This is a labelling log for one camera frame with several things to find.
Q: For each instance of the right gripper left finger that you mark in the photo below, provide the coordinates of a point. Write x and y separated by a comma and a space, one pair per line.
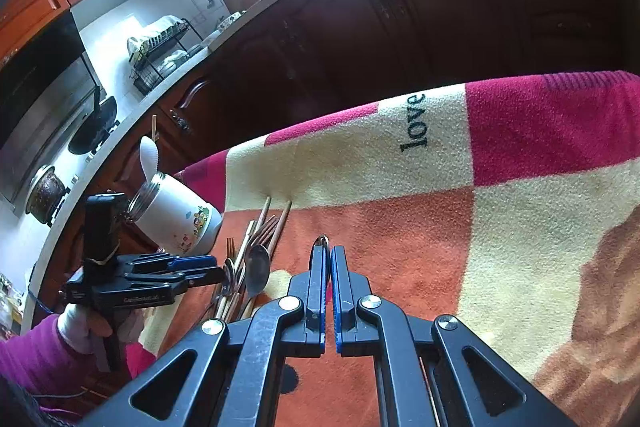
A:
245, 373

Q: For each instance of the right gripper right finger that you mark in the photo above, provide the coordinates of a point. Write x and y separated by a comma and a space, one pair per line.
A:
403, 348

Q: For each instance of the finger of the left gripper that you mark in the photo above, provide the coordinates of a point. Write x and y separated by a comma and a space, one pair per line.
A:
186, 279
170, 263

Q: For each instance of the pale bamboo chopstick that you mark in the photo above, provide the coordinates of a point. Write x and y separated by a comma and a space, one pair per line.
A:
154, 133
226, 295

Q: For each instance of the silver spoon long handle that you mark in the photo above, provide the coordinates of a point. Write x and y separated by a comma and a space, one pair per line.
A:
322, 241

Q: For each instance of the white plastic scraper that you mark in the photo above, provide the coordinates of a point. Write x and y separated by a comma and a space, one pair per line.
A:
149, 156

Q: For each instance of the silver spoon round bowl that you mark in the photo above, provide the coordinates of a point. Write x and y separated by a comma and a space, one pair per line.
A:
257, 263

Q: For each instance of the purple sleeve forearm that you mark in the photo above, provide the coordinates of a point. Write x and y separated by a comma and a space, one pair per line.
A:
34, 366

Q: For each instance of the left hand white glove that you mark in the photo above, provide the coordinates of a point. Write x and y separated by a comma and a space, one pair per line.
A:
78, 326

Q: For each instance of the white steel thermos jar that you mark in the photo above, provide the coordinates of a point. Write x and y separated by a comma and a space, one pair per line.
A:
174, 217

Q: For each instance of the glass pot on stove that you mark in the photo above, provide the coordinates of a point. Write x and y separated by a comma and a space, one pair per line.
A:
45, 195

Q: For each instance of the black wok on stove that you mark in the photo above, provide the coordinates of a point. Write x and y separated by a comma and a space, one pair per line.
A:
97, 127

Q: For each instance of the colourful fleece blanket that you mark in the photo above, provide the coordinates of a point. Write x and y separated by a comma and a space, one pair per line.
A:
512, 203

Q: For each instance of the steel range hood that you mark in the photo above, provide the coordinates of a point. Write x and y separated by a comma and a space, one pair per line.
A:
47, 89

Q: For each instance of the black dish rack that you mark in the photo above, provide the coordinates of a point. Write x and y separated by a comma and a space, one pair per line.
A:
158, 49

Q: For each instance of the dark wood base cabinets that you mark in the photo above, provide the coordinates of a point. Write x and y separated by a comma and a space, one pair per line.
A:
287, 62

